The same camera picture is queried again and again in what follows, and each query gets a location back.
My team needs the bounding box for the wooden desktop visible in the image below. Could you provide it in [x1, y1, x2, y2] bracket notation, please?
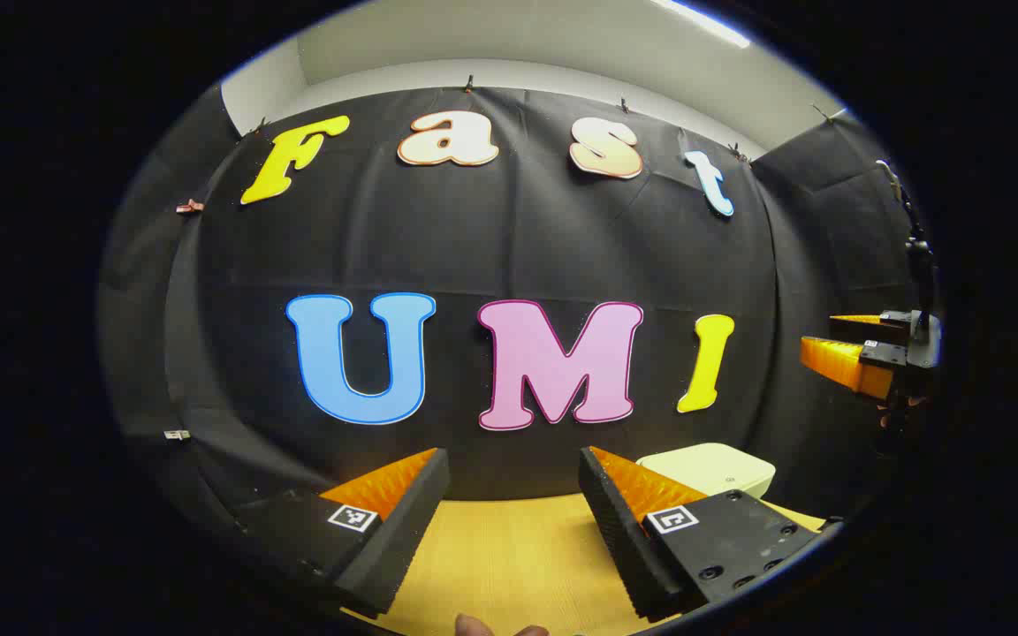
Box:
[341, 493, 828, 636]

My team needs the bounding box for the black backdrop cloth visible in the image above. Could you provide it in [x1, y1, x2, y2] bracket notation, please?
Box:
[98, 87, 943, 566]

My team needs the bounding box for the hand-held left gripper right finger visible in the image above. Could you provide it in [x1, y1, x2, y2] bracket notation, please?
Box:
[578, 446, 844, 622]

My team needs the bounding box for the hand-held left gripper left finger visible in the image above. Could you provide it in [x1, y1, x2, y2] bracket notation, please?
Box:
[231, 448, 451, 619]

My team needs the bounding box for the green desktop garbage bin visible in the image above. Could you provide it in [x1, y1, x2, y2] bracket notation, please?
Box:
[637, 443, 777, 506]

